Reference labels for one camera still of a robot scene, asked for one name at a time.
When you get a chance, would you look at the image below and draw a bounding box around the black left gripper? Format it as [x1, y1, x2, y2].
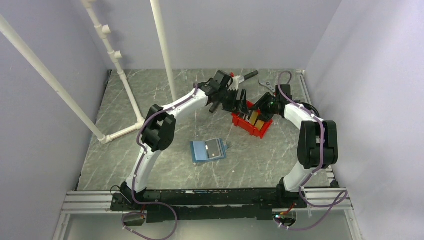
[218, 88, 250, 117]

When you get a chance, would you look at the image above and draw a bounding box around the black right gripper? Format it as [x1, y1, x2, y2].
[249, 92, 279, 123]

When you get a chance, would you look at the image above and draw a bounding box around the red plastic bin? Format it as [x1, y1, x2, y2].
[231, 113, 273, 139]

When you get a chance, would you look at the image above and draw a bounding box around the blue card holder wallet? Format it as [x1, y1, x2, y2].
[190, 138, 229, 165]

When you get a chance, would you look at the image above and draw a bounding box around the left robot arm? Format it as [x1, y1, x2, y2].
[119, 70, 259, 210]

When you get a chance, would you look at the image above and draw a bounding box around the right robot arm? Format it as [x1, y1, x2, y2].
[249, 84, 338, 208]

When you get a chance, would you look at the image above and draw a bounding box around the black base bar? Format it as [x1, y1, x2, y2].
[110, 185, 307, 223]

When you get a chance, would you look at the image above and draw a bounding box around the red-handled adjustable wrench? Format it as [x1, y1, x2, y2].
[258, 79, 276, 94]

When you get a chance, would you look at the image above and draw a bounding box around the black foam hose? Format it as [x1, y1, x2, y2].
[209, 70, 259, 114]

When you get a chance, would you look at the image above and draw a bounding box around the aluminium rail at right edge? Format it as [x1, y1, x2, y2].
[295, 69, 336, 186]

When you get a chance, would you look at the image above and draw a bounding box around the aluminium rail at front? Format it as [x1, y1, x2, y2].
[61, 187, 347, 214]

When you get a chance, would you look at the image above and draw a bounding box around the white PVC pipe frame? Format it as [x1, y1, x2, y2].
[0, 0, 178, 145]

